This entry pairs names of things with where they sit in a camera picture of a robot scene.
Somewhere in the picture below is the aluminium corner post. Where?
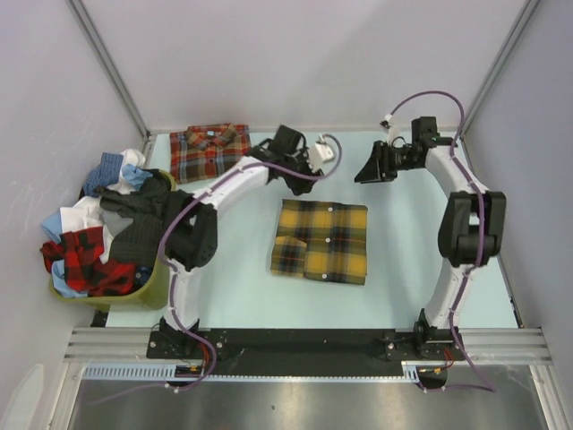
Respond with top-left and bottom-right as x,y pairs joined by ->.
460,0 -> 542,136
66,0 -> 150,142

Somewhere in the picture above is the olive green laundry bin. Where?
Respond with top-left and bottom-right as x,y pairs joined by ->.
48,170 -> 175,311

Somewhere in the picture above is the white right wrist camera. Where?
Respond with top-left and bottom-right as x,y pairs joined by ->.
380,114 -> 401,146

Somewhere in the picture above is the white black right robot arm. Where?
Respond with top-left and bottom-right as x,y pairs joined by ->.
355,114 -> 507,360

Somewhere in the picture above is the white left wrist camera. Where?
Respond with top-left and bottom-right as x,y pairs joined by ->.
308,135 -> 336,172

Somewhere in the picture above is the red black buffalo plaid shirt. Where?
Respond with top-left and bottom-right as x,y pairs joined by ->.
40,226 -> 136,298

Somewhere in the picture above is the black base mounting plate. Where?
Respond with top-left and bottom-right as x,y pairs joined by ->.
146,327 -> 463,378

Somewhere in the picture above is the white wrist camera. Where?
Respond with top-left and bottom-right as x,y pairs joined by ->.
308,135 -> 336,172
380,114 -> 401,146

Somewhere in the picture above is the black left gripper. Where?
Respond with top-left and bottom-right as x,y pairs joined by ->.
281,147 -> 322,196

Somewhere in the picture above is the aluminium frame front rail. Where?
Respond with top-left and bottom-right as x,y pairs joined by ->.
64,327 -> 552,366

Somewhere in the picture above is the blue patterned shirt in bin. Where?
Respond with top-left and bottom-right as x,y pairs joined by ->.
82,152 -> 124,197

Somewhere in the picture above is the white shirt in bin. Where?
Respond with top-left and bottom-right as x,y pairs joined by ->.
59,149 -> 146,263

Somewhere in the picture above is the yellow plaid long sleeve shirt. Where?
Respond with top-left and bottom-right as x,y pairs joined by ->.
270,199 -> 368,286

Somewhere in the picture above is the aluminium left corner post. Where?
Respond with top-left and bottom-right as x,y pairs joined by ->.
66,0 -> 150,142

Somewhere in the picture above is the light blue shirt in bin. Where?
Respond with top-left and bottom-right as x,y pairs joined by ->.
40,164 -> 172,299

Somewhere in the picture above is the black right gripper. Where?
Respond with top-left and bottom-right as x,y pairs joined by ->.
354,141 -> 421,185

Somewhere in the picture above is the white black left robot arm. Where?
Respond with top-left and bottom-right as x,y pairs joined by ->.
147,125 -> 334,359

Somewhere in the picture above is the aluminium right corner post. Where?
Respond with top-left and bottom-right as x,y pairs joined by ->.
460,0 -> 542,136

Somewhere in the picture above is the white slotted cable duct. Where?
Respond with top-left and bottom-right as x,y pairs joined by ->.
83,363 -> 420,383

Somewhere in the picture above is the folded red plaid shirt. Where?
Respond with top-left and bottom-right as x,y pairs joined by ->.
169,123 -> 251,185

